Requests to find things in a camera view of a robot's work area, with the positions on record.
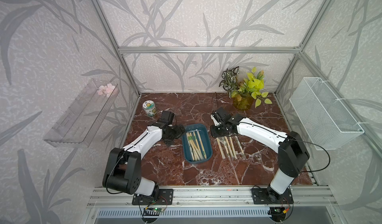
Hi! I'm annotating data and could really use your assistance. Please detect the clear acrylic wall shelf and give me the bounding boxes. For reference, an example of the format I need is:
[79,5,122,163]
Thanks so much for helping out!
[43,79,119,148]

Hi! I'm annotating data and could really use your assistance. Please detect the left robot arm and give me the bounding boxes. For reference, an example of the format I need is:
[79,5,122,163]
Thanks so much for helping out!
[102,122,186,196]

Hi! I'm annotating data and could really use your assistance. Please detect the potted green plant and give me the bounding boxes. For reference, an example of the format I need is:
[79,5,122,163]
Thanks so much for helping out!
[219,67,273,111]

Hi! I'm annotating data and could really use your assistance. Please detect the pink flower decoration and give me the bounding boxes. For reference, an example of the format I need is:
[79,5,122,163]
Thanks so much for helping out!
[96,83,117,97]

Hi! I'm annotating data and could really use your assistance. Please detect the aluminium front rail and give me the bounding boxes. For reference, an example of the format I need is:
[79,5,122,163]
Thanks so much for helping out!
[87,186,338,208]

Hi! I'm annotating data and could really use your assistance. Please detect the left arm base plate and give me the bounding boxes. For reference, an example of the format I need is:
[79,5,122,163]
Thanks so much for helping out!
[132,188,174,206]

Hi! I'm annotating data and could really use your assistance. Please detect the small printed tin can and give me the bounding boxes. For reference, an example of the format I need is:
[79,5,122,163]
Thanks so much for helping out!
[142,100,157,117]

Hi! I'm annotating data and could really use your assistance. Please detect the white wire mesh basket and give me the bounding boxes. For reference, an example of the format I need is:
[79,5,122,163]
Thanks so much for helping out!
[289,77,364,150]

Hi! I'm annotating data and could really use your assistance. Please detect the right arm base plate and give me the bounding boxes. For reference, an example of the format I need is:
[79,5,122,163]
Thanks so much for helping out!
[251,185,294,205]

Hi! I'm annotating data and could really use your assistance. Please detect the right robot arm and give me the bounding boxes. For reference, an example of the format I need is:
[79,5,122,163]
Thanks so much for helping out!
[210,108,310,196]

